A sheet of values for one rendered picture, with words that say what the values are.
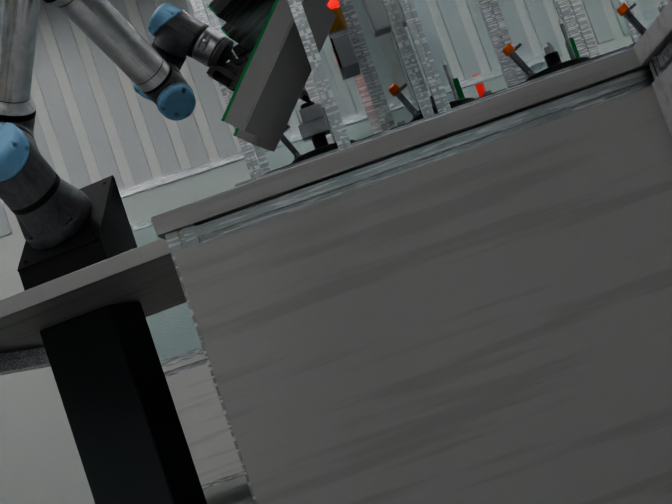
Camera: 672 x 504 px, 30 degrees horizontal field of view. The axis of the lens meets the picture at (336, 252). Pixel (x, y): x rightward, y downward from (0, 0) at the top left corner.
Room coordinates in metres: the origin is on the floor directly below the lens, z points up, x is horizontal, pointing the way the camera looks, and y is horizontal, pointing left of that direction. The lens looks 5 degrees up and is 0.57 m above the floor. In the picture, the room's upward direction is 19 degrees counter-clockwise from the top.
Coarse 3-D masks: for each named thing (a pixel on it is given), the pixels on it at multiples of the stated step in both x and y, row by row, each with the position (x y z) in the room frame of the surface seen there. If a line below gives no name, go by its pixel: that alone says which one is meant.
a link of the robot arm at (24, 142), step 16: (0, 128) 2.40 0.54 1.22; (16, 128) 2.39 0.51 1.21; (0, 144) 2.37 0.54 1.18; (16, 144) 2.37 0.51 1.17; (32, 144) 2.42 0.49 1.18; (0, 160) 2.35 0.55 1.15; (16, 160) 2.37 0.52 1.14; (32, 160) 2.40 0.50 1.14; (0, 176) 2.37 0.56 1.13; (16, 176) 2.38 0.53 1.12; (32, 176) 2.40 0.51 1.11; (48, 176) 2.43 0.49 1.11; (0, 192) 2.41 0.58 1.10; (16, 192) 2.40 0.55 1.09; (32, 192) 2.41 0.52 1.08; (16, 208) 2.44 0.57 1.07
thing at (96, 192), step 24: (96, 192) 2.55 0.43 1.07; (96, 216) 2.48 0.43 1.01; (120, 216) 2.54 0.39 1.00; (72, 240) 2.46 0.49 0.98; (96, 240) 2.43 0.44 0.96; (120, 240) 2.51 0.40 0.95; (24, 264) 2.49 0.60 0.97; (48, 264) 2.47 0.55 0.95; (72, 264) 2.45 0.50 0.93; (24, 288) 2.49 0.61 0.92
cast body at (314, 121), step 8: (304, 104) 2.51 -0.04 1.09; (312, 104) 2.51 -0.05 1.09; (320, 104) 2.50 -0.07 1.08; (304, 112) 2.50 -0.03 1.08; (312, 112) 2.50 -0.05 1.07; (320, 112) 2.50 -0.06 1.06; (304, 120) 2.50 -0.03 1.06; (312, 120) 2.51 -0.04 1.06; (320, 120) 2.50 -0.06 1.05; (304, 128) 2.50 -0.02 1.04; (312, 128) 2.50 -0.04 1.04; (320, 128) 2.50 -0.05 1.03; (328, 128) 2.50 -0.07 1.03; (304, 136) 2.50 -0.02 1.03; (312, 136) 2.51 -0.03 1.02
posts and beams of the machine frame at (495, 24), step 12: (480, 0) 3.29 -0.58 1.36; (492, 0) 3.29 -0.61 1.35; (492, 12) 3.30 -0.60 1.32; (492, 24) 3.29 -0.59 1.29; (504, 24) 3.29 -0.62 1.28; (492, 36) 3.29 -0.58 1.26; (504, 36) 3.29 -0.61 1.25; (504, 60) 3.29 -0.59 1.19; (504, 72) 3.30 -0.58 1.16; (516, 72) 3.29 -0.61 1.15; (516, 84) 3.29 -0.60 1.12
